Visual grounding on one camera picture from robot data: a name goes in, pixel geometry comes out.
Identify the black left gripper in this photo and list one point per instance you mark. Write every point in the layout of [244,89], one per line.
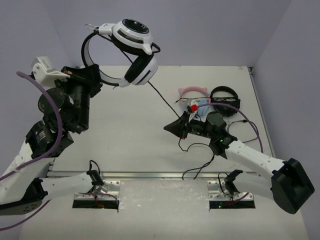
[89,78]

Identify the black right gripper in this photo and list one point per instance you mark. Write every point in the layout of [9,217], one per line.
[178,127]

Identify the white black headphones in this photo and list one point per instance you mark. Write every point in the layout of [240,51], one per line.
[130,37]

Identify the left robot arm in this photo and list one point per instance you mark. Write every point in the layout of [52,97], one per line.
[65,105]

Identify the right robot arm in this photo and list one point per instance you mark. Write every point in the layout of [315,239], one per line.
[283,181]

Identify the pink blue cat headphones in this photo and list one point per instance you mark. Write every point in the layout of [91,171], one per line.
[186,102]

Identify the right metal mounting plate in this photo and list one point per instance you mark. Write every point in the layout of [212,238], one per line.
[218,193]

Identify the metal mounting plate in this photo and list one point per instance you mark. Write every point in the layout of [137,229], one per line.
[218,193]
[109,192]

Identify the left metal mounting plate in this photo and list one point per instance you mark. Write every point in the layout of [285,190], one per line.
[109,192]

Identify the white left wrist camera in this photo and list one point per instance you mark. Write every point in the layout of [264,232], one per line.
[45,73]

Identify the aluminium table edge rail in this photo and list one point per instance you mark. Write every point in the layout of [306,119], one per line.
[127,175]

